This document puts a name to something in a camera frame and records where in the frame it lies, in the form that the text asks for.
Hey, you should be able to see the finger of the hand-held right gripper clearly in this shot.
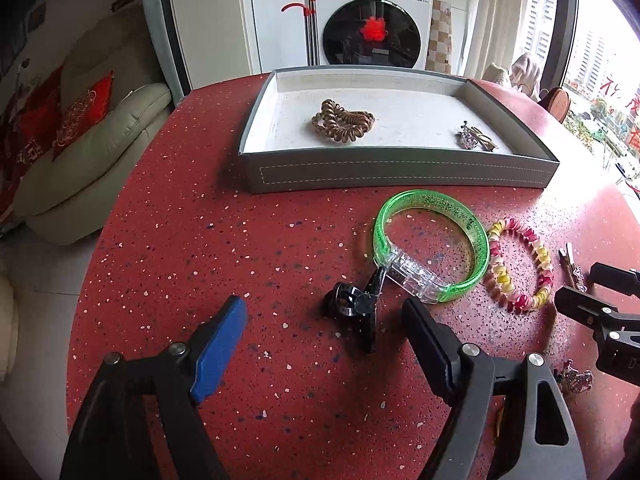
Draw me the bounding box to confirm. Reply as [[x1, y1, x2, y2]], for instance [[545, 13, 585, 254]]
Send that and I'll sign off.
[[554, 285, 640, 339], [590, 262, 640, 297]]

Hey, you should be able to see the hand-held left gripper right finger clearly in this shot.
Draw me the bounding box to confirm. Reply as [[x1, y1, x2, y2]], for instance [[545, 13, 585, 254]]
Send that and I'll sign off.
[[401, 298, 588, 480]]

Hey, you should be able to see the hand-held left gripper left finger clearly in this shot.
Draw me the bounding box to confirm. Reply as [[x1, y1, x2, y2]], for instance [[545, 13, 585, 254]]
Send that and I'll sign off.
[[60, 295, 249, 480]]

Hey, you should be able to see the silver hair clip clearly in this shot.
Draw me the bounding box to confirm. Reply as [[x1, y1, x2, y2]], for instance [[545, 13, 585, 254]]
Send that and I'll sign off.
[[558, 242, 588, 294]]

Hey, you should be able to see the silver ornament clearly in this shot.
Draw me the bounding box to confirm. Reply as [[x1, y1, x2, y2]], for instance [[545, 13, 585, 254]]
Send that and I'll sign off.
[[552, 360, 594, 395]]

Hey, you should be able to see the pink yellow spiral bracelet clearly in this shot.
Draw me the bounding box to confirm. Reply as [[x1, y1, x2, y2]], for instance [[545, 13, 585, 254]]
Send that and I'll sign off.
[[485, 217, 556, 313]]

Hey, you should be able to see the black hair claw clip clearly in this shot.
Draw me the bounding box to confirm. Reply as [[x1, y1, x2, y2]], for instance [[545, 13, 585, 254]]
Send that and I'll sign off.
[[323, 266, 389, 354]]

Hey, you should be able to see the green translucent bangle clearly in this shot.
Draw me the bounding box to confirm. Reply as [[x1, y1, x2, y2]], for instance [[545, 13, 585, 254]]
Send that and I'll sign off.
[[373, 189, 490, 306]]

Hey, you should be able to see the grey jewelry tray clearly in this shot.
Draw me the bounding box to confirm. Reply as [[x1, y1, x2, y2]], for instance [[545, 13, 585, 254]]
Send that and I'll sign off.
[[238, 68, 561, 194]]

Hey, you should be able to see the red window sticker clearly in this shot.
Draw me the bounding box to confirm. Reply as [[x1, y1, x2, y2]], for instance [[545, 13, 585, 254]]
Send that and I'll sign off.
[[604, 76, 640, 147]]

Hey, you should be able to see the wicker chair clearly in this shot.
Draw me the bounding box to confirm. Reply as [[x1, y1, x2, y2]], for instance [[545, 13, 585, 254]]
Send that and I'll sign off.
[[537, 86, 572, 124]]

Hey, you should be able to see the cream leather sofa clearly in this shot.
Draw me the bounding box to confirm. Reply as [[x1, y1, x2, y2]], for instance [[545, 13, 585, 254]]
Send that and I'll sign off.
[[12, 2, 174, 247]]

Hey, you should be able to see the beige clothes pile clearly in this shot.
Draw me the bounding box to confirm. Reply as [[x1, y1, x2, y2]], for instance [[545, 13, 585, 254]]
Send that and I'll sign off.
[[482, 52, 544, 101]]

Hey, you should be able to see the red embroidered cushion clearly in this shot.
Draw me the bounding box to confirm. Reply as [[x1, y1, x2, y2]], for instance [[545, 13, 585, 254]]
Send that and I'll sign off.
[[52, 72, 116, 162]]

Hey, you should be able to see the red printed blanket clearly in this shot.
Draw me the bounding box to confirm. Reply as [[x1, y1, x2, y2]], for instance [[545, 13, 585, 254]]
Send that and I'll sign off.
[[0, 64, 66, 222]]

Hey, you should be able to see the white curtain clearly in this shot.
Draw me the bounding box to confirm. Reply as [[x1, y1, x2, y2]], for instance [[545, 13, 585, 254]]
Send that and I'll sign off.
[[462, 0, 531, 82]]

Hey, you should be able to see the checkered cloth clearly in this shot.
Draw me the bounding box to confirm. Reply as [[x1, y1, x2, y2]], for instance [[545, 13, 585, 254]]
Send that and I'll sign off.
[[427, 0, 454, 75]]

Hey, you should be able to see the white cabinet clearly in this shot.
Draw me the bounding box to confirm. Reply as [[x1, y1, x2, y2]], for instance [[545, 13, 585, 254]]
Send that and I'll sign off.
[[247, 0, 312, 74]]

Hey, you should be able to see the white washing machine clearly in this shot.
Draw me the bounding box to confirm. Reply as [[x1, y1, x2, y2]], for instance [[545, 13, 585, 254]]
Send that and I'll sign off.
[[307, 0, 434, 71]]

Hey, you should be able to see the brown spiral hair tie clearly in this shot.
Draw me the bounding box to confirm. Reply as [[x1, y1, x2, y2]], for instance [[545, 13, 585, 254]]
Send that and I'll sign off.
[[311, 99, 376, 145]]

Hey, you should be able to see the red handled mop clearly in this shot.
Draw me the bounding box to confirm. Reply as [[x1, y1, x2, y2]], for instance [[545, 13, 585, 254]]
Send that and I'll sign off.
[[281, 0, 319, 67]]

